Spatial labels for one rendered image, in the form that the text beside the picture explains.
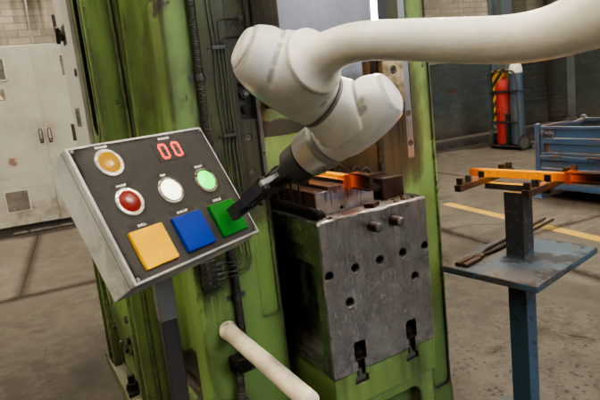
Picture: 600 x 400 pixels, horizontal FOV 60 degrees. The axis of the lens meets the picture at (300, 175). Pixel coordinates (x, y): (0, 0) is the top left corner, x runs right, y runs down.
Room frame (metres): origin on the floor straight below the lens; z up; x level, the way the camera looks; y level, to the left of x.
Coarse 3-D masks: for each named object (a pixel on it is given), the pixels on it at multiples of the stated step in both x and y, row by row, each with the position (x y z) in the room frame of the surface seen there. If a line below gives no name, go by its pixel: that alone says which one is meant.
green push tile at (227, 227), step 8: (232, 200) 1.12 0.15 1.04; (208, 208) 1.06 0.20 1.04; (216, 208) 1.07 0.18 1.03; (224, 208) 1.09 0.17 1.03; (216, 216) 1.06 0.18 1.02; (224, 216) 1.07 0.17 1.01; (216, 224) 1.05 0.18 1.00; (224, 224) 1.06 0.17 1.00; (232, 224) 1.07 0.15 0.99; (240, 224) 1.09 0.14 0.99; (224, 232) 1.04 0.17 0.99; (232, 232) 1.06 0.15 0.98
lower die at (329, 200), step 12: (312, 180) 1.52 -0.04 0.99; (324, 180) 1.50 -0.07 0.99; (336, 180) 1.45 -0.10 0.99; (288, 192) 1.50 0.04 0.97; (300, 192) 1.44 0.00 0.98; (312, 192) 1.40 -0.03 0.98; (324, 192) 1.39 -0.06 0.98; (336, 192) 1.41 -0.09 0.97; (348, 192) 1.43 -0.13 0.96; (360, 192) 1.45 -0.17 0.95; (372, 192) 1.47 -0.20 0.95; (312, 204) 1.39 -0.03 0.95; (324, 204) 1.39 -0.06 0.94; (336, 204) 1.41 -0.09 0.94; (348, 204) 1.43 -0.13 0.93; (360, 204) 1.45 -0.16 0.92
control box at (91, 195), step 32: (64, 160) 0.93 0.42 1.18; (96, 160) 0.95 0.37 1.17; (128, 160) 1.01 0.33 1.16; (160, 160) 1.06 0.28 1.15; (192, 160) 1.12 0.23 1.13; (64, 192) 0.94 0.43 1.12; (96, 192) 0.91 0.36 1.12; (160, 192) 1.01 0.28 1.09; (192, 192) 1.06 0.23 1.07; (224, 192) 1.13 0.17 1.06; (96, 224) 0.89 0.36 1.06; (128, 224) 0.91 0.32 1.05; (96, 256) 0.90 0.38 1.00; (128, 256) 0.87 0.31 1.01; (192, 256) 0.96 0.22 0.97; (128, 288) 0.86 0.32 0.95
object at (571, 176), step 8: (472, 168) 1.67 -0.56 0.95; (480, 168) 1.66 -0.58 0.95; (488, 176) 1.61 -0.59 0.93; (496, 176) 1.59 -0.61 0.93; (504, 176) 1.57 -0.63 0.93; (512, 176) 1.55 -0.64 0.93; (520, 176) 1.53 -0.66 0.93; (528, 176) 1.51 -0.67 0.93; (536, 176) 1.49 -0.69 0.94; (552, 176) 1.45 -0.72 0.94; (560, 176) 1.44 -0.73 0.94; (568, 176) 1.41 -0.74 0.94; (576, 176) 1.41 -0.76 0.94; (584, 176) 1.39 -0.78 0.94; (592, 176) 1.38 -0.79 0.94; (568, 184) 1.41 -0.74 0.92; (592, 184) 1.37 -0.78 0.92
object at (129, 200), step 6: (126, 192) 0.95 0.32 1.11; (132, 192) 0.96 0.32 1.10; (120, 198) 0.93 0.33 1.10; (126, 198) 0.94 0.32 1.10; (132, 198) 0.95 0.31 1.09; (138, 198) 0.96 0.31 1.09; (126, 204) 0.93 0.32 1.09; (132, 204) 0.94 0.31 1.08; (138, 204) 0.95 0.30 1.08; (132, 210) 0.94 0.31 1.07
